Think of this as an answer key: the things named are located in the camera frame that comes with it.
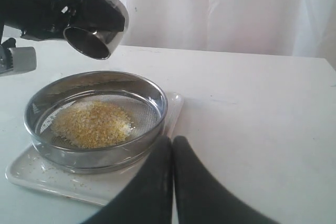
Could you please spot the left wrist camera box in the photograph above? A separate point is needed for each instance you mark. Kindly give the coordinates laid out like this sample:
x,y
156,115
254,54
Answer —
x,y
16,60

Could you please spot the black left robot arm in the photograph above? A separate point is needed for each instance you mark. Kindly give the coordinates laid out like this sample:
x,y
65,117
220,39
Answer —
x,y
11,13

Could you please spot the round steel mesh sieve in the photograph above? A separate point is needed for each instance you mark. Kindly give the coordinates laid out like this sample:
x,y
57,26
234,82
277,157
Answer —
x,y
143,101

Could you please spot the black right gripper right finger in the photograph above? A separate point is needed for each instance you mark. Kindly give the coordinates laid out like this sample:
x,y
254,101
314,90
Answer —
x,y
200,197

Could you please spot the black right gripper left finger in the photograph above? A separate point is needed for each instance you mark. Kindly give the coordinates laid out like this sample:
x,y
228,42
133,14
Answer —
x,y
148,197

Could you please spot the white square plastic tray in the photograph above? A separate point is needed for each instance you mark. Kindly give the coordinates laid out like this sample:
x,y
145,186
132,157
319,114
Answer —
x,y
30,170

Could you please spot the white backdrop curtain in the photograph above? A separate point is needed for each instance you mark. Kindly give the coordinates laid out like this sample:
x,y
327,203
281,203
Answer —
x,y
304,28

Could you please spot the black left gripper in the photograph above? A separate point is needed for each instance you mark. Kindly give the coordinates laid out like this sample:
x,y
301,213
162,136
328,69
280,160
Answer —
x,y
47,19

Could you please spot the yellow millet grains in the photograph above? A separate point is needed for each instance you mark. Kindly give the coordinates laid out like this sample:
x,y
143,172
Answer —
x,y
93,124

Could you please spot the small stainless steel cup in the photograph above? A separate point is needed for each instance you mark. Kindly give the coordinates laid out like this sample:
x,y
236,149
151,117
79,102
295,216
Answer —
x,y
97,43

